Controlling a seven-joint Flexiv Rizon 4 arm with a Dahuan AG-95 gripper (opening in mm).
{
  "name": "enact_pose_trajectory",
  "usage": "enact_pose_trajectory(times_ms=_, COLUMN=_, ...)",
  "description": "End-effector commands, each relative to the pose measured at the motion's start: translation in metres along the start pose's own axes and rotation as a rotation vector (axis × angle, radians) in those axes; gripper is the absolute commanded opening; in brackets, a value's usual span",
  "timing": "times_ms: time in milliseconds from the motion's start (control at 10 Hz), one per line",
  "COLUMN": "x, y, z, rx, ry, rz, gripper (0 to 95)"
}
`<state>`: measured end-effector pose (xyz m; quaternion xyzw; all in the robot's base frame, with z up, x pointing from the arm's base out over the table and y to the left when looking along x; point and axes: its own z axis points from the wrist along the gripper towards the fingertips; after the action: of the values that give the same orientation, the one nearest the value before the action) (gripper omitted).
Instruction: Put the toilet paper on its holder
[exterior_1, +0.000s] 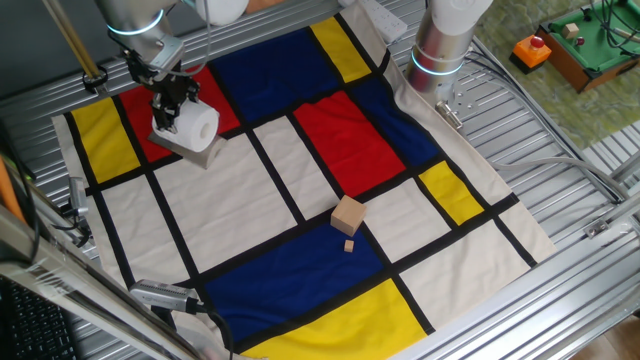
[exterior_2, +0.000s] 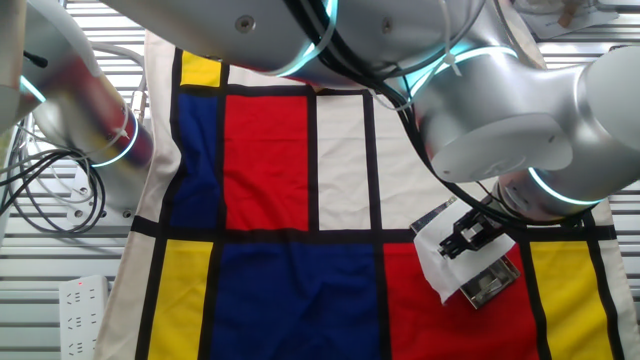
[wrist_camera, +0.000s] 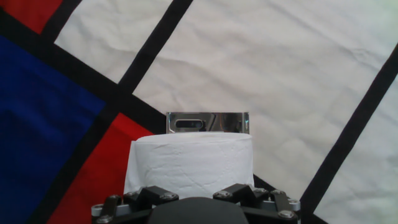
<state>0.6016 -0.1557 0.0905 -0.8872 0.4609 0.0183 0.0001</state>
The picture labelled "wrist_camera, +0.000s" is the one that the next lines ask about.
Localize white toilet paper roll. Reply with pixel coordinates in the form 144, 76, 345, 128
123, 131, 255, 200

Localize chrome toilet paper holder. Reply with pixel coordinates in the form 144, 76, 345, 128
165, 111, 251, 135

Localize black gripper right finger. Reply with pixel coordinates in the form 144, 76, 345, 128
213, 183, 302, 224

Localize colour block patterned cloth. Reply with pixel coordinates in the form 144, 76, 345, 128
0, 0, 398, 224

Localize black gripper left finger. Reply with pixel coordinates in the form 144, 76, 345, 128
91, 185, 180, 224

